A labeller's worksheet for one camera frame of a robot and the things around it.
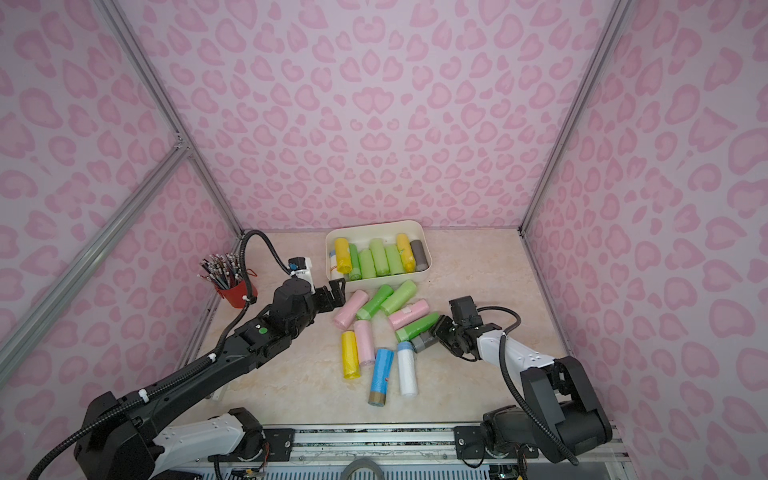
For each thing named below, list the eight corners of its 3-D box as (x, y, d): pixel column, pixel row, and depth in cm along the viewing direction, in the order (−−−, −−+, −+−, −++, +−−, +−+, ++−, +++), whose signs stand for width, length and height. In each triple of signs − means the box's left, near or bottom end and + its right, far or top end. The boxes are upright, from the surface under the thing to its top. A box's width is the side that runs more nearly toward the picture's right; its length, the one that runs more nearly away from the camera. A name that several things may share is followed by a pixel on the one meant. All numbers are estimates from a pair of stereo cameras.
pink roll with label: (393, 333, 94) (393, 328, 91) (386, 323, 96) (386, 317, 93) (430, 311, 98) (431, 306, 96) (423, 302, 101) (423, 296, 98)
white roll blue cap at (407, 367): (397, 396, 82) (397, 393, 80) (397, 346, 91) (397, 342, 89) (417, 396, 82) (418, 393, 80) (415, 346, 91) (415, 342, 89)
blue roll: (368, 405, 81) (367, 402, 78) (376, 351, 90) (376, 347, 88) (387, 408, 80) (387, 405, 78) (394, 353, 90) (394, 350, 88)
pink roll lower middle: (360, 365, 88) (359, 360, 85) (354, 326, 96) (353, 321, 93) (378, 360, 88) (377, 356, 86) (370, 322, 96) (370, 317, 94)
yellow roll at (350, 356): (344, 380, 85) (343, 377, 83) (341, 336, 93) (340, 332, 91) (361, 377, 85) (360, 374, 83) (356, 333, 94) (356, 330, 92)
